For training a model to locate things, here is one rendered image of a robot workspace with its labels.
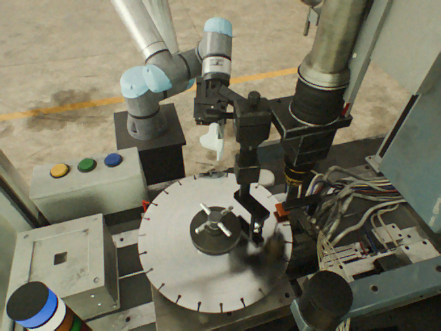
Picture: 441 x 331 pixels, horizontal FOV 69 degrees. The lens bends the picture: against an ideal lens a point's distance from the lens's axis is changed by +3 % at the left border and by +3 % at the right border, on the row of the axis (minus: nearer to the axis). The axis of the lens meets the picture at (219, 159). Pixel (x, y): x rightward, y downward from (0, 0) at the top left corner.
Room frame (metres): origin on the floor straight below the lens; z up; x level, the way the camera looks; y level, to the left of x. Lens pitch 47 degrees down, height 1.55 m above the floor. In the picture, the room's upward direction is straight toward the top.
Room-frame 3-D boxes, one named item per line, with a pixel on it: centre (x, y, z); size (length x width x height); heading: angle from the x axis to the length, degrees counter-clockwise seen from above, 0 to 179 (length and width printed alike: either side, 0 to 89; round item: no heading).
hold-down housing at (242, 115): (0.39, -0.05, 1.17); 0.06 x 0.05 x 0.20; 97
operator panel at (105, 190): (0.56, 0.36, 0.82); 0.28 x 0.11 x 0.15; 106
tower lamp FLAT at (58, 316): (0.13, 0.23, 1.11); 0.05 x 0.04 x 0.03; 16
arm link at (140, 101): (0.92, 0.27, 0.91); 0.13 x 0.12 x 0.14; 128
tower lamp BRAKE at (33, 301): (0.13, 0.23, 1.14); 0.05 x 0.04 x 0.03; 16
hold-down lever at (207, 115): (0.41, -0.01, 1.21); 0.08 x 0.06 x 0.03; 106
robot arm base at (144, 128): (0.91, 0.28, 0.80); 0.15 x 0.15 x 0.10
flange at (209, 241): (0.34, 0.01, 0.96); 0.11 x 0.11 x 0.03
